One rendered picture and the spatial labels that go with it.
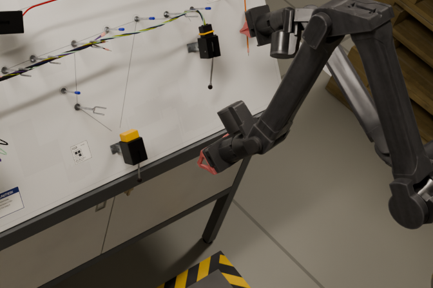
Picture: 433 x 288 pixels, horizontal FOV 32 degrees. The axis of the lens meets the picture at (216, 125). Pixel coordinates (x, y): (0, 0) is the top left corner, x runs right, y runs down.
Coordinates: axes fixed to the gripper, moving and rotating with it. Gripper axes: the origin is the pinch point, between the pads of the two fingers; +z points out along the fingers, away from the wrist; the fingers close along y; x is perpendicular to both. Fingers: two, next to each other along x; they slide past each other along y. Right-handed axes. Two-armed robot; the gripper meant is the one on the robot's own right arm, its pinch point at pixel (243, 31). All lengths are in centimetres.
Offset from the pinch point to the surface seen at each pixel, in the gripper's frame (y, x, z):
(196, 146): 28.0, -15.0, 15.0
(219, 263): 83, 23, 78
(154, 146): 24.1, -28.2, 14.7
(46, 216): 32, -63, 16
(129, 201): 40, -30, 34
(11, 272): 47, -67, 41
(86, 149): 19, -49, 14
